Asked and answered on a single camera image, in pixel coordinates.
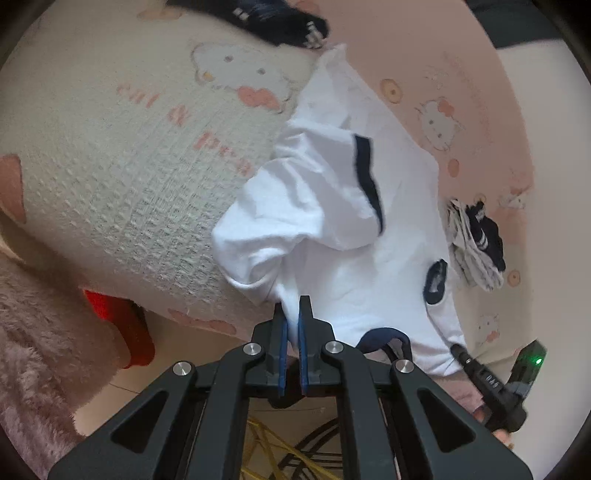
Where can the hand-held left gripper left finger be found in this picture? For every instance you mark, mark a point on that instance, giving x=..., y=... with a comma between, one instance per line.
x=281, y=350

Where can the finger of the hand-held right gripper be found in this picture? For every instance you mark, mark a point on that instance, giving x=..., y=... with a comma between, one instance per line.
x=468, y=364

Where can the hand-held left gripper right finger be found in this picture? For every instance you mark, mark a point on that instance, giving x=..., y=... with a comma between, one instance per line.
x=304, y=350

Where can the white shirt with navy trim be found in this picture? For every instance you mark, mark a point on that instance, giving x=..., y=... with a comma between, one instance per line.
x=332, y=258

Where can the folded stack of clothes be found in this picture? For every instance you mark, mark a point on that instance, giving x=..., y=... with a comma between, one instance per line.
x=471, y=258

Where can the person's right hand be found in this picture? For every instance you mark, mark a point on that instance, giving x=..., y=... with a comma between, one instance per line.
x=503, y=438

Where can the folded navy striped garment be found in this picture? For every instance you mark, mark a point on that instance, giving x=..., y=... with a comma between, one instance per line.
x=489, y=235

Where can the pink cat print sofa cover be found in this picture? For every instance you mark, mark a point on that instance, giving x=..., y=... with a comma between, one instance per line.
x=115, y=161

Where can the navy shorts with white stripes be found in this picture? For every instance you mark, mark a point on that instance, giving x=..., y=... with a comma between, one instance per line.
x=277, y=21

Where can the dark curtain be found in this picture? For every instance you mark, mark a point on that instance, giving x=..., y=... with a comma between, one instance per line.
x=517, y=21

